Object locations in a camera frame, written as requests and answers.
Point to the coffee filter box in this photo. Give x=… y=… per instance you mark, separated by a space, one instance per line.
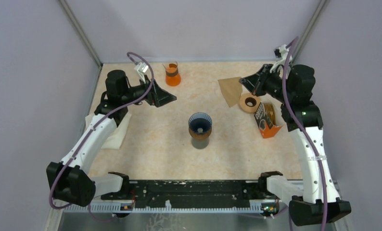
x=265 y=117

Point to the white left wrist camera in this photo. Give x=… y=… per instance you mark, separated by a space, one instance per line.
x=141 y=68

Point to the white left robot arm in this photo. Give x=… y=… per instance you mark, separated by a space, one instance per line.
x=68 y=179

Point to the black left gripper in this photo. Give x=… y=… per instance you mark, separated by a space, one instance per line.
x=158 y=96

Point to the blue glass dripper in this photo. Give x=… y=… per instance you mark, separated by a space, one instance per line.
x=200 y=123

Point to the brown paper coffee filter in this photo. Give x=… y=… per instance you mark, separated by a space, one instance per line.
x=231 y=90

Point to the left aluminium frame post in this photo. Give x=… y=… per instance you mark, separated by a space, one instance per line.
x=76 y=25

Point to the orange glass flask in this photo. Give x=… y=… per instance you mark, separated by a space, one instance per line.
x=173 y=77

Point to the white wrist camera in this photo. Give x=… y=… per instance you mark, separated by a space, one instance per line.
x=283 y=55
x=141 y=68

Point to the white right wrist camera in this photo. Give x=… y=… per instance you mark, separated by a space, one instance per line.
x=283 y=55

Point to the aluminium corner frame post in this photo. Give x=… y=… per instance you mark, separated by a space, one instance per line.
x=320 y=8

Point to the white cloth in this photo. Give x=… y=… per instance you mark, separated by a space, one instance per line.
x=114 y=134

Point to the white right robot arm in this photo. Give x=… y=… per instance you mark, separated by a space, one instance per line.
x=318 y=201

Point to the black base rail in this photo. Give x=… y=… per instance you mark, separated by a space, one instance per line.
x=183 y=196

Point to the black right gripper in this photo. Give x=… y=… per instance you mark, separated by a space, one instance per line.
x=254 y=83

